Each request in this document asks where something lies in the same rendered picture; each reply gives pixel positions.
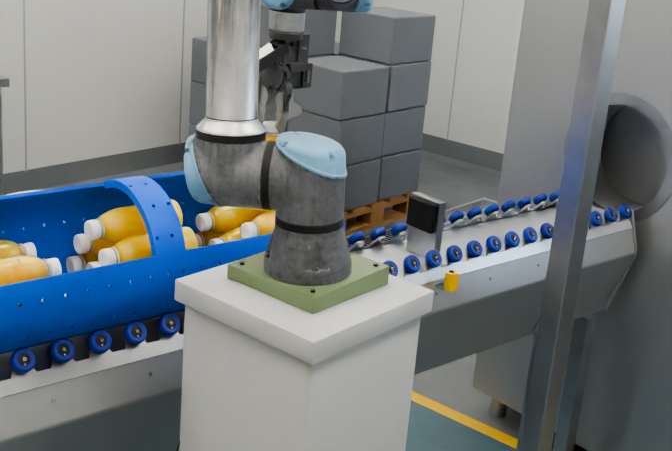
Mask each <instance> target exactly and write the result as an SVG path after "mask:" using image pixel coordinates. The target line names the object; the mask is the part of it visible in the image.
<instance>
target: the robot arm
mask: <svg viewBox="0 0 672 451"><path fill-rule="evenodd" d="M261 1H262V2H263V4H264V5H266V6H267V7H269V8H270V11H269V26H268V27H269V29H270V30H269V37H270V38H273V40H271V41H270V42H268V43H267V44H265V45H264V46H262V47H261V48H260V15H261ZM372 3H373V0H208V6H207V67H206V115H205V118H204V119H203V120H202V121H201V122H200V123H199V124H198V125H197V126H196V134H193V135H191V136H189V138H188V139H187V141H186V144H185V154H184V173H185V179H186V183H187V187H188V190H189V192H190V194H191V196H192V197H193V198H194V199H195V200H196V201H197V202H199V203H203V204H210V205H215V206H217V207H223V206H229V207H241V208H252V209H264V210H274V211H275V227H274V230H273V233H272V235H271V238H270V241H269V243H268V246H267V249H266V252H265V254H264V272H265V273H266V274H267V275H268V276H269V277H271V278H273V279H275V280H277V281H280V282H283V283H287V284H292V285H299V286H323V285H330V284H334V283H337V282H340V281H342V280H344V279H346V278H347V277H349V275H350V274H351V267H352V258H351V255H350V252H349V248H348V244H347V240H346V237H345V233H344V230H343V220H344V202H345V181H346V177H347V170H346V153H345V150H344V148H343V147H342V146H341V145H340V144H339V143H338V142H336V141H334V140H332V139H330V138H328V137H325V136H322V135H318V134H313V133H308V132H298V131H297V132H292V131H290V132H284V130H285V127H286V124H287V121H288V120H290V119H292V118H295V117H297V116H299V115H300V114H301V112H302V108H301V106H300V105H298V104H296V103H295V102H294V95H293V92H292V89H301V88H309V87H311V80H312V68H313V63H310V62H308V53H309V40H310V34H303V33H302V32H303V31H304V27H305V14H306V13H305V10H306V9H309V10H326V11H342V12H351V13H355V12H369V11H370V10H371V8H372ZM276 39H277V40H276ZM308 70H310V78H309V82H307V79H308ZM260 72H261V75H260V78H259V73H260ZM258 80H259V83H258ZM258 96H259V103H260V110H261V114H262V118H263V122H264V121H271V120H270V114H272V113H274V112H276V124H275V126H276V128H277V130H278V132H279V135H278V137H277V139H276V141H268V140H266V128H265V127H264V125H263V124H262V123H261V122H260V121H259V120H258V118H257V112H258ZM283 132H284V133H283Z"/></svg>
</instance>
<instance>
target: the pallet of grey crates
mask: <svg viewBox="0 0 672 451"><path fill-rule="evenodd" d="M269 11H270V8H269V7H267V6H266V5H264V4H263V2H262V1H261V15H260V48H261V47H262V46H264V45H265V44H267V43H268V42H270V41H271V40H273V38H270V37H269V30H270V29H269V27H268V26H269ZM305 13H306V14H305V27H304V31H303V32H302V33H303V34H310V40H309V53H308V62H310V63H313V68H312V80H311V87H309V88H301V89H292V92H293V95H294V102H295V103H296V104H298V105H300V106H301V108H302V112H301V114H300V115H299V116H297V117H295V118H292V119H290V120H288V121H287V124H286V127H285V130H284V132H290V131H292V132H297V131H298V132H308V133H313V134H318V135H322V136H325V137H328V138H330V139H332V140H334V141H336V142H338V143H339V144H340V145H341V146H342V147H343V148H344V150H345V153H346V170H347V177H346V181H345V202H344V222H345V236H348V235H351V234H354V233H356V232H361V231H364V230H367V229H370V228H373V227H376V226H380V225H383V224H386V223H389V222H392V221H395V220H398V219H401V218H405V217H407V213H408V204H409V197H411V196H412V193H414V192H419V191H418V190H417V189H418V181H419V172H420V163H421V153H422V149H420V148H421V145H422V135H423V126H424V117H425V108H426V107H425V106H424V105H427V100H428V91H429V82H430V73H431V64H432V62H431V61H429V60H431V57H432V48H433V38H434V29H435V20H436V16H435V15H431V14H425V13H419V12H414V11H408V10H402V9H396V8H390V7H372V8H371V10H370V11H369V12H355V13H351V12H342V19H341V31H340V43H339V42H335V34H336V21H337V11H326V10H309V9H306V10H305ZM206 67H207V36H206V37H194V38H193V39H192V65H191V80H192V81H191V85H190V112H189V123H191V124H190V125H189V136H191V135H193V134H196V126H197V125H198V124H199V123H200V122H201V121H202V120H203V119H204V118H205V115H206ZM284 132H283V133H284ZM390 206H393V207H392V210H389V211H386V212H384V208H386V207H390ZM356 216H357V220H356V221H353V222H349V223H346V221H347V219H350V218H353V217H356Z"/></svg>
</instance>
